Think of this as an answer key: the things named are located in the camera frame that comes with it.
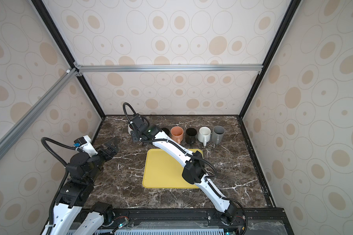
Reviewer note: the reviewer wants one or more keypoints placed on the tall grey mug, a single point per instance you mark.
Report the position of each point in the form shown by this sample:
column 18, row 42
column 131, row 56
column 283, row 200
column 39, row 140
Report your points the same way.
column 217, row 135

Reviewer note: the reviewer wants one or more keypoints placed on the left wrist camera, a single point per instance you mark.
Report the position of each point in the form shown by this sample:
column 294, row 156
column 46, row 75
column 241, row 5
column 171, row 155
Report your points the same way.
column 84, row 144

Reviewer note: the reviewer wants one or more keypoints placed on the yellow tray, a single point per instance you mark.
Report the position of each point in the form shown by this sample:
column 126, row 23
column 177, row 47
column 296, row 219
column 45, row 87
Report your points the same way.
column 162, row 171

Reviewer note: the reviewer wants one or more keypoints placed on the cream mug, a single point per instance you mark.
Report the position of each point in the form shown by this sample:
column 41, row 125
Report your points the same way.
column 129, row 129

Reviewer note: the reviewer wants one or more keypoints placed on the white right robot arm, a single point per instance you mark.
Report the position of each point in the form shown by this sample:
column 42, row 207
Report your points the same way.
column 194, row 167

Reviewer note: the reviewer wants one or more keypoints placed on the black corner frame post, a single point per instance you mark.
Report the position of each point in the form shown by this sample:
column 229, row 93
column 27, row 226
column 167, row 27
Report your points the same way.
column 45, row 16

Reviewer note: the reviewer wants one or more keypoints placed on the aluminium crossbar left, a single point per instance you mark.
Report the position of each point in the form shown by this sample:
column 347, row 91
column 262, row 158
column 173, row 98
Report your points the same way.
column 13, row 135

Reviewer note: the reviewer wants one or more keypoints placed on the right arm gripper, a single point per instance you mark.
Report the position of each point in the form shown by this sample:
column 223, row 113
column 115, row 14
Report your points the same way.
column 133, row 136

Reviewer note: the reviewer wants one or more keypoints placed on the aluminium crossbar back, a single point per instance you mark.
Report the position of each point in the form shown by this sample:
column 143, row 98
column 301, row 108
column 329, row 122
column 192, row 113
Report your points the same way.
column 169, row 68

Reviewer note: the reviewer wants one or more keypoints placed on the white round mug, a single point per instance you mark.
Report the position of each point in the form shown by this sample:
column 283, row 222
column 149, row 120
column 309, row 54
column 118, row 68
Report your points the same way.
column 204, row 135

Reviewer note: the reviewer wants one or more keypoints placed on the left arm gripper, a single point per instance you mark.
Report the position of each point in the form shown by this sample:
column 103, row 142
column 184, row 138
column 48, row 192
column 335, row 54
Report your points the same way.
column 109, row 154

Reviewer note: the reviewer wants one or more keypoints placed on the black right corner post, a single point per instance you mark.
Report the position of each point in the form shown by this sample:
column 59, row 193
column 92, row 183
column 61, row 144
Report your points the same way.
column 284, row 25

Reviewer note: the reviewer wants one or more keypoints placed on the black mug white base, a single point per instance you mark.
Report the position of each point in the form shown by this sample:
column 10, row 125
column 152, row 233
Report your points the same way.
column 166, row 131

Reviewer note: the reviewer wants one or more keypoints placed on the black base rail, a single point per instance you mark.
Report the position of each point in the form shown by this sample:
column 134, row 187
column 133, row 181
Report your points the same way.
column 105, row 220

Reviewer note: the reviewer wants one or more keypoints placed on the aluminium crossbar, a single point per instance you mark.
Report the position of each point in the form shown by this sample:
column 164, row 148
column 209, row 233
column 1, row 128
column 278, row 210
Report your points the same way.
column 13, row 135
column 169, row 68

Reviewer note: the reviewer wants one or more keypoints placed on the peach mug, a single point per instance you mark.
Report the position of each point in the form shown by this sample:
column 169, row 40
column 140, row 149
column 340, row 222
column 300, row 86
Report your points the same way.
column 177, row 134

